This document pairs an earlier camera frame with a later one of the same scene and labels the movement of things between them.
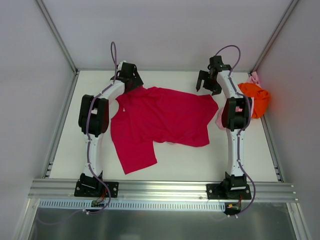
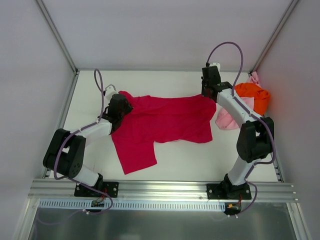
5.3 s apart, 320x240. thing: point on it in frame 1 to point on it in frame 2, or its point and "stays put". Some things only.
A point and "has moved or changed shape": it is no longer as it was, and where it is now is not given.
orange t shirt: [261, 98] stays put
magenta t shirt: [145, 115] has moved or changed shape
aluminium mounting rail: [139, 191] stays put
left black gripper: [135, 80] to [125, 104]
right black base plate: [228, 191] stays put
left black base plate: [95, 189] stays put
